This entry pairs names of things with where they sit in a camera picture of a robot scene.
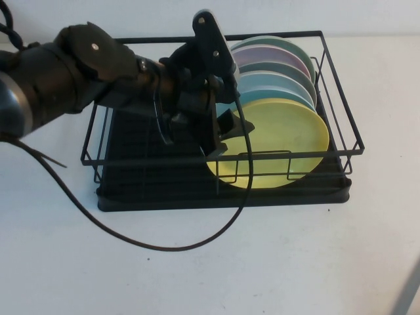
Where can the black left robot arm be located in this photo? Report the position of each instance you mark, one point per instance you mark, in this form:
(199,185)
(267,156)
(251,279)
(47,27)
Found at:
(49,85)

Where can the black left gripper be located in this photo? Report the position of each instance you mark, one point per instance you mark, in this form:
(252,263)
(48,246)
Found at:
(190,98)

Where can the yellow plate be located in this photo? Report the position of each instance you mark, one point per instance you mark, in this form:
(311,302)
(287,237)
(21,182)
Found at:
(288,138)

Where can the green plate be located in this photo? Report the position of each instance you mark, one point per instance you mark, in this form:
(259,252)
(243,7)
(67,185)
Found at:
(279,42)

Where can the black dish drying rack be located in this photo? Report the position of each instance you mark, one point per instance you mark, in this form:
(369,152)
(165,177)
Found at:
(164,203)

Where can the pink plate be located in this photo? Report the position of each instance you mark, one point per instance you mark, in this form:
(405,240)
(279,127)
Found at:
(262,54)

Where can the grey-teal plate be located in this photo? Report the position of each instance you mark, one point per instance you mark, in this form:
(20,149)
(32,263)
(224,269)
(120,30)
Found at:
(269,67)

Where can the pale blue-green plate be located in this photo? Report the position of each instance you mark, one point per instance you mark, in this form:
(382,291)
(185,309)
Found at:
(272,80)

